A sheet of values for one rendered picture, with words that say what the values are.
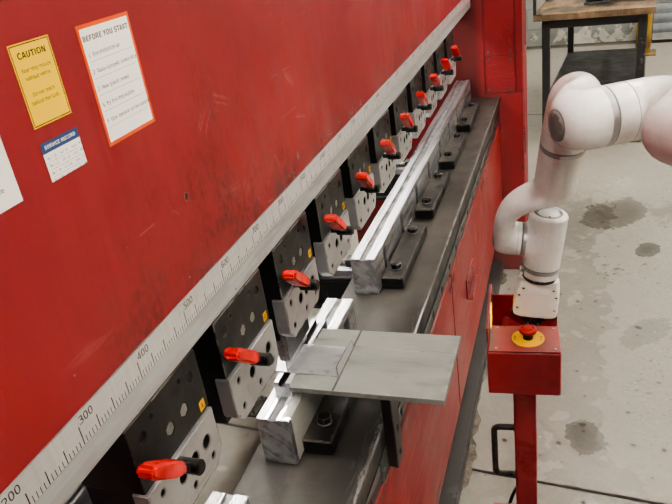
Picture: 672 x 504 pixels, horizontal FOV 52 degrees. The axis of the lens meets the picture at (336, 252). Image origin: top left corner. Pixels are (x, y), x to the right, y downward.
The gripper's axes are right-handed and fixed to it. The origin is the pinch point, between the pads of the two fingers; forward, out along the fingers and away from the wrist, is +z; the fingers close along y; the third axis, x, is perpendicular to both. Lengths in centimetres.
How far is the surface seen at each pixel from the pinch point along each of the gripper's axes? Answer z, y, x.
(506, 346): -3.7, -6.1, -12.9
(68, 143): -78, -51, -90
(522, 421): 21.9, 0.4, -8.6
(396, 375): -25, -26, -52
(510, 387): 6.0, -4.2, -15.2
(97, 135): -78, -51, -86
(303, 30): -75, -46, -29
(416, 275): -9.8, -28.5, 3.6
